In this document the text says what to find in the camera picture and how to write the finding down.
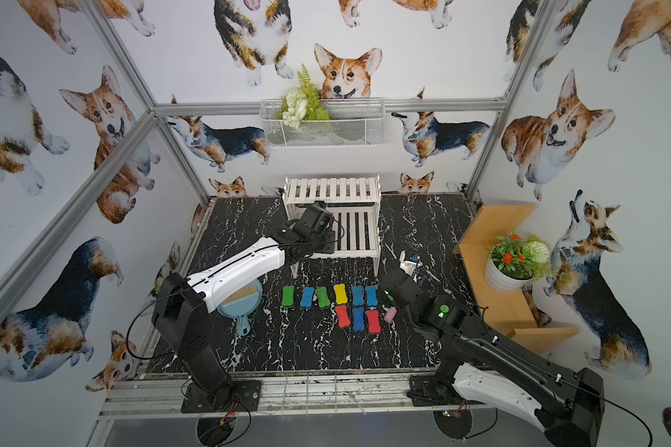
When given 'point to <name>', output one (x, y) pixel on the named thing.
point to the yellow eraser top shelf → (341, 297)
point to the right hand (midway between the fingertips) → (390, 274)
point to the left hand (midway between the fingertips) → (328, 231)
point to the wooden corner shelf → (509, 312)
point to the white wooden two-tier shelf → (354, 203)
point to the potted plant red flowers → (511, 263)
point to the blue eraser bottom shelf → (358, 318)
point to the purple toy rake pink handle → (390, 315)
